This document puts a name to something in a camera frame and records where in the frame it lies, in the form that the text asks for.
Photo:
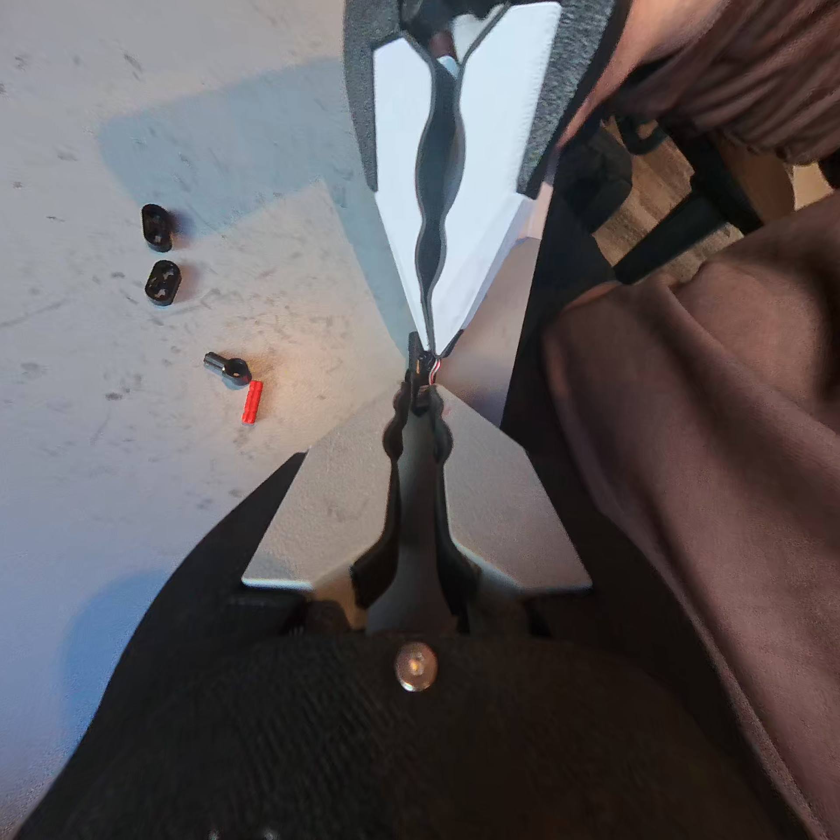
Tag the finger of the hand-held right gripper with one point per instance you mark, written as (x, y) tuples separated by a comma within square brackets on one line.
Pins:
[(397, 131), (499, 131)]

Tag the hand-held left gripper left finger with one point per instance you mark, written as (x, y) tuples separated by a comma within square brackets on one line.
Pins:
[(328, 512)]

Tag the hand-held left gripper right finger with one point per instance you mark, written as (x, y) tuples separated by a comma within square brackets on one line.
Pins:
[(505, 518)]

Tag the red pin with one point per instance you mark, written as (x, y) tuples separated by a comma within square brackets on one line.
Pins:
[(252, 402)]

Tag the black long panel piece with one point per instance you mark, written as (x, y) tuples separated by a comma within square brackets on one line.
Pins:
[(415, 367)]

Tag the black pin connector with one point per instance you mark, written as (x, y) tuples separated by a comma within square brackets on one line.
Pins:
[(229, 369)]

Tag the black small connector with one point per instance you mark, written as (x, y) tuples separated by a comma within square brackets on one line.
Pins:
[(157, 228), (162, 282)]

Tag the person's right forearm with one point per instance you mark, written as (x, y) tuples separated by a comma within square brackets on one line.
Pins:
[(722, 65)]

